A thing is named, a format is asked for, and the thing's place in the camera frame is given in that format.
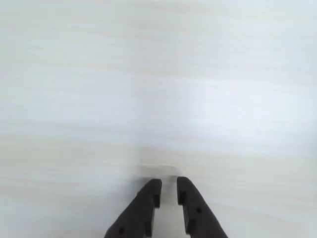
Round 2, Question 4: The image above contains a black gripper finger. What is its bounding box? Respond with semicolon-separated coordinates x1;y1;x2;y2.
176;176;229;238
103;178;163;238

